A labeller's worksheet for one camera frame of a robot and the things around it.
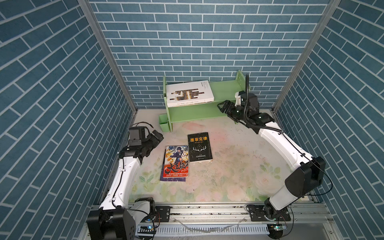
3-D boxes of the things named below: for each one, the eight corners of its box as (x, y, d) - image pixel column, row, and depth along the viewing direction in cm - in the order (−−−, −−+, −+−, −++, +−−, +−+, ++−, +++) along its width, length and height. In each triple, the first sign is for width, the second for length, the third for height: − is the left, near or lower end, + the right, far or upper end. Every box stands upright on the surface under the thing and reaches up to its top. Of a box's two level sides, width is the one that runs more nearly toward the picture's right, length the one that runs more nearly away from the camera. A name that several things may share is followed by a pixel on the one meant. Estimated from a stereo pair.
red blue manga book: (161, 177, 87) (160, 175, 85) (166, 147, 100) (166, 145, 98) (188, 177, 87) (187, 176, 85) (189, 147, 100) (189, 145, 98)
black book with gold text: (189, 163, 94) (189, 161, 92) (187, 136, 107) (187, 133, 105) (212, 161, 95) (212, 159, 93) (207, 134, 108) (208, 132, 106)
